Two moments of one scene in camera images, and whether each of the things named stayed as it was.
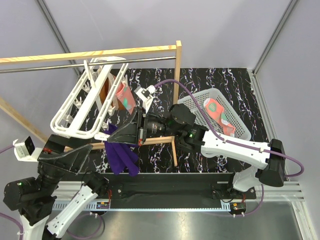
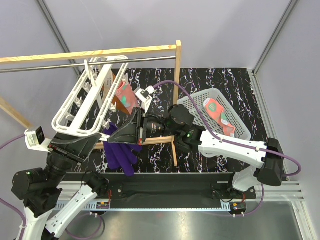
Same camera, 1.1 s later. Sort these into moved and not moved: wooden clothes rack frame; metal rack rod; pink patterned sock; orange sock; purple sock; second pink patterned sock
Moved: orange sock; purple sock
Not moved: second pink patterned sock; pink patterned sock; metal rack rod; wooden clothes rack frame
